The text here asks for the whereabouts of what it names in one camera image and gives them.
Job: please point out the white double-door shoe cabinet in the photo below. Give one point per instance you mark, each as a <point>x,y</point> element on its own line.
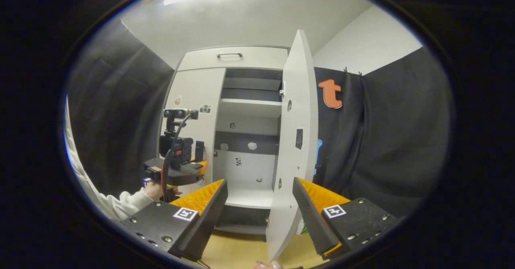
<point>241,59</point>

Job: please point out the cabinet door with headphone sticker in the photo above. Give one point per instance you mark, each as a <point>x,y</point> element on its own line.
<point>293,100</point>

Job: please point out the white cabinet shelf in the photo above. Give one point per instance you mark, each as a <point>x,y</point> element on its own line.
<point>249,107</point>
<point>249,198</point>

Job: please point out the blue and white box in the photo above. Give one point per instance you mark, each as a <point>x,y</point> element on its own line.
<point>146,181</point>

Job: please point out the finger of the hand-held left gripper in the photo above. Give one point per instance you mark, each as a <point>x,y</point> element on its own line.
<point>203,166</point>

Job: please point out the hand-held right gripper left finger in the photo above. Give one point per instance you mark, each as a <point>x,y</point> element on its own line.
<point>211,216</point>

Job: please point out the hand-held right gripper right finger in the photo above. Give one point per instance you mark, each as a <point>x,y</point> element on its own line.
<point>310,216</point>

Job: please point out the black backdrop cloth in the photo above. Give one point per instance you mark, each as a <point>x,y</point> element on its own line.
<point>394,132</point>
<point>120,112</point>

